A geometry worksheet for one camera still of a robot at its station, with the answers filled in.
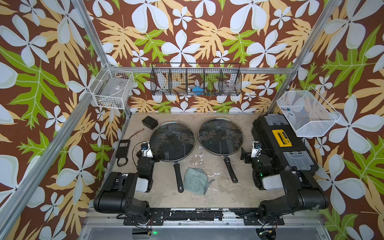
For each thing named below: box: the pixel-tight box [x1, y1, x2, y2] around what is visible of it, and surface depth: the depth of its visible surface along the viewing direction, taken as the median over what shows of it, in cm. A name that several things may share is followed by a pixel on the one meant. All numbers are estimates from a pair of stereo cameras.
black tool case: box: [251, 114, 320, 174], surface depth 83 cm
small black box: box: [141, 115, 159, 130], surface depth 113 cm
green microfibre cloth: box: [183, 167, 215, 196], surface depth 87 cm
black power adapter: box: [115, 139, 131, 167], surface depth 100 cm
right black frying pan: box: [207, 150, 239, 184], surface depth 86 cm
